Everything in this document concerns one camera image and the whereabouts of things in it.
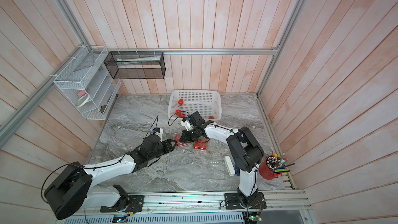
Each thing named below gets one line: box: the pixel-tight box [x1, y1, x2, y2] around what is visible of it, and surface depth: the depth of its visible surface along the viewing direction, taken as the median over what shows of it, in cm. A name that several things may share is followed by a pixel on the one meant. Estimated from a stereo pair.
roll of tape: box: [76, 94, 91, 108], surface depth 81 cm
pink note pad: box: [77, 89, 87, 98], surface depth 83 cm
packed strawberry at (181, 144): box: [176, 142, 189, 148], surface depth 92 cm
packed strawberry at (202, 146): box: [199, 143, 209, 150], surface depth 91 cm
